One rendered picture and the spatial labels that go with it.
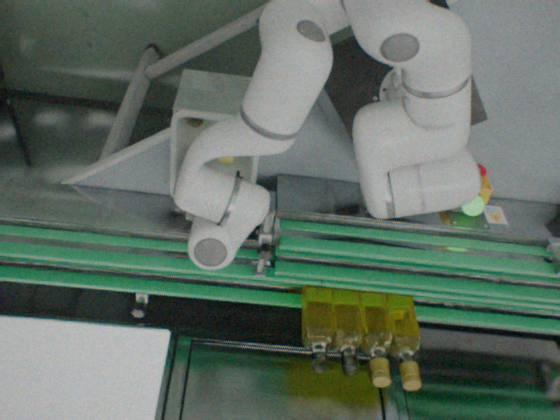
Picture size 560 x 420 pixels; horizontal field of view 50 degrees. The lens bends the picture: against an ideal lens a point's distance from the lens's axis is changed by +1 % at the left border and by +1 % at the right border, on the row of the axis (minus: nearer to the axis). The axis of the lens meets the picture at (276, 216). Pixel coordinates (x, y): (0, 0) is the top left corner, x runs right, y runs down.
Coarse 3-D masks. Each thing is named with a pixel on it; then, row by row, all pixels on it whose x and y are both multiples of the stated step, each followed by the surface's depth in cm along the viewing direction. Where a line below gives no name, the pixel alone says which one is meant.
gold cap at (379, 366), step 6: (372, 360) 113; (378, 360) 113; (384, 360) 113; (372, 366) 113; (378, 366) 112; (384, 366) 112; (372, 372) 112; (378, 372) 111; (384, 372) 111; (372, 378) 111; (378, 378) 110; (384, 378) 110; (378, 384) 111; (384, 384) 111
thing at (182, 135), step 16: (176, 112) 111; (192, 112) 110; (176, 128) 113; (192, 128) 121; (176, 144) 115; (176, 160) 118; (240, 160) 126; (256, 160) 117; (176, 176) 121; (240, 176) 129; (256, 176) 120
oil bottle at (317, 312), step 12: (312, 288) 123; (324, 288) 123; (312, 300) 121; (324, 300) 121; (312, 312) 118; (324, 312) 119; (312, 324) 116; (324, 324) 116; (312, 336) 115; (324, 336) 115
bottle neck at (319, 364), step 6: (312, 348) 115; (318, 348) 114; (324, 348) 114; (312, 354) 113; (318, 354) 112; (324, 354) 113; (312, 360) 112; (318, 360) 111; (324, 360) 112; (312, 366) 112; (318, 366) 113; (324, 366) 112; (318, 372) 113
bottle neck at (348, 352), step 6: (342, 348) 115; (348, 348) 114; (354, 348) 115; (342, 354) 114; (348, 354) 113; (354, 354) 114; (342, 360) 113; (348, 360) 112; (354, 360) 113; (342, 366) 113; (348, 366) 111; (354, 366) 112; (348, 372) 113; (354, 372) 113
